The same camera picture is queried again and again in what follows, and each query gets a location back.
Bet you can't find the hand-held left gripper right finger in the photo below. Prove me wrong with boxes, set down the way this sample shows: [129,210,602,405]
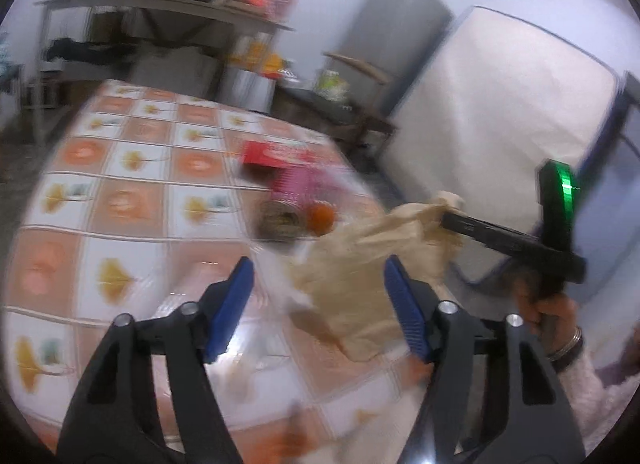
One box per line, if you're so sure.
[385,255,586,464]

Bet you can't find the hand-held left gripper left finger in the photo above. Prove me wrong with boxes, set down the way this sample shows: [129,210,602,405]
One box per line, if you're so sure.
[57,257,255,464]

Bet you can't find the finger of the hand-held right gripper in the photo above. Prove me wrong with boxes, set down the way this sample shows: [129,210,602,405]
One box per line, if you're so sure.
[440,213,541,266]

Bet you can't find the orange peel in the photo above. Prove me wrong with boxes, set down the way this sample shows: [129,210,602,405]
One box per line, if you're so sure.
[305,203,337,236]

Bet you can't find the red snack pouch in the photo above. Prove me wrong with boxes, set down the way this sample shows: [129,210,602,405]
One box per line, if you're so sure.
[239,140,322,171]

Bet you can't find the person's right forearm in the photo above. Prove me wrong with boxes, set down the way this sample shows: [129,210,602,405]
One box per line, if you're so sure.
[552,324,640,456]

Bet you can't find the person's right hand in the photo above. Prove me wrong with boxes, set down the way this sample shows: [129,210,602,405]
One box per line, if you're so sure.
[515,283,582,358]

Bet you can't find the round dark tin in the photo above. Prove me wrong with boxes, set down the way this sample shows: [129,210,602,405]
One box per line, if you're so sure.
[259,200,307,241]

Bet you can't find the white mattress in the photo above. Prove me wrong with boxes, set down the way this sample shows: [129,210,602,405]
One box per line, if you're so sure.
[384,5,627,286]

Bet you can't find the tile pattern dining table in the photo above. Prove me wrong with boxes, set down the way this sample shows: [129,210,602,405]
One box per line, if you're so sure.
[0,79,437,456]

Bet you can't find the wooden armchair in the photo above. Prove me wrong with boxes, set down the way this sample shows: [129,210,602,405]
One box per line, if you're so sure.
[271,50,402,146]

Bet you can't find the green white carton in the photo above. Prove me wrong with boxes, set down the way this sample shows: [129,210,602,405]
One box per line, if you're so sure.
[314,68,352,101]

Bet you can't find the grey refrigerator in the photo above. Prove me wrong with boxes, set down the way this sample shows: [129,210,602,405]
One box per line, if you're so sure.
[344,0,454,116]

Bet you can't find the yellow plastic bag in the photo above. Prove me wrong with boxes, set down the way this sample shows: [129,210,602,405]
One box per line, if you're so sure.
[226,33,297,81]

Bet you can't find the dark cloth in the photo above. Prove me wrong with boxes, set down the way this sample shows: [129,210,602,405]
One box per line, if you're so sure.
[44,35,137,66]

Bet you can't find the silver bracelet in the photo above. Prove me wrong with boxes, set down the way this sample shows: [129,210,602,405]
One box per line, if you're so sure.
[546,326,585,363]

